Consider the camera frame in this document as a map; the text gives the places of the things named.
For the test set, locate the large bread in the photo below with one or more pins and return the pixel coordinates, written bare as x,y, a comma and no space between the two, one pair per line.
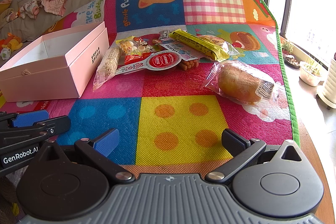
239,83

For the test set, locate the small white plush toy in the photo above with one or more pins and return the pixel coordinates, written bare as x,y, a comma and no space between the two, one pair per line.
4,54

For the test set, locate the red lid jelly cup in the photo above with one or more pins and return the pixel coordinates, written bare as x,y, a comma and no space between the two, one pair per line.
164,62

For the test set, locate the grain bar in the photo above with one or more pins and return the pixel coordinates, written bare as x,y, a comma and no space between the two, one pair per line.
109,66

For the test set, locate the orange plush toy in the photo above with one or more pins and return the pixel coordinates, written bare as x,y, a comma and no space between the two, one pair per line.
11,43

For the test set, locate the pink cardboard box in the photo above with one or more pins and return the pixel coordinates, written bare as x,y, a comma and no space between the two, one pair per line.
39,77

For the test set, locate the long yellow snack packet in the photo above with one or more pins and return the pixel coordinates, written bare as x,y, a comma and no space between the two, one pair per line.
199,44

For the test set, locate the long beige pillow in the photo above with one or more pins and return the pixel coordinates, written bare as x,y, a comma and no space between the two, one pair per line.
39,24

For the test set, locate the small potted plant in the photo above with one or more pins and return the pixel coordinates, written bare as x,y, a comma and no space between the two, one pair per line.
287,47

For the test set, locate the white ribbed plant pot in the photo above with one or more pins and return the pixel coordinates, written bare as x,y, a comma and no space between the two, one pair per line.
329,85

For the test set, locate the pile of pink clothes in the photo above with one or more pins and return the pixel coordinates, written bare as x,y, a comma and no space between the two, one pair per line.
52,2

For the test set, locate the small bread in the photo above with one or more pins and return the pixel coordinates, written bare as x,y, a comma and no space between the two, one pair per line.
225,43

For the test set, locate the dark plant dish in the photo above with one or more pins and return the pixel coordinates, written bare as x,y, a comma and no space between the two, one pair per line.
292,62

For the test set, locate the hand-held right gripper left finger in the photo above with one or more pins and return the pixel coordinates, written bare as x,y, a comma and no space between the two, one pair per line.
106,142

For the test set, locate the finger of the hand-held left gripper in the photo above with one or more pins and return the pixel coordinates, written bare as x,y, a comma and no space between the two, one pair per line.
52,127
29,117

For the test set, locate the white oval planter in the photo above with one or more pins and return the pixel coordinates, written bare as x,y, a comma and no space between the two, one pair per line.
311,75

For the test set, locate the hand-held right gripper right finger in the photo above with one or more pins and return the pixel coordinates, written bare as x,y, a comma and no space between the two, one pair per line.
233,142

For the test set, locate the cartoon print candy bag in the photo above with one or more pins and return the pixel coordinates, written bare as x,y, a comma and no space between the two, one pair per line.
131,45

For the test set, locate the sausage snack packet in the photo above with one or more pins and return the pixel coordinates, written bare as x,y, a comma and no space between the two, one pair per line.
181,52

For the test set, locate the small striped packet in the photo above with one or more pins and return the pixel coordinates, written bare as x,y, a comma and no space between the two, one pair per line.
164,34

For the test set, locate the colourful cartoon play mat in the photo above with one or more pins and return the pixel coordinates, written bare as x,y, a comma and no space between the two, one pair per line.
178,113

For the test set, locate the dark window frame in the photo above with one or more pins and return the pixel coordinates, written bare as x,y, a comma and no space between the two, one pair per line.
287,3

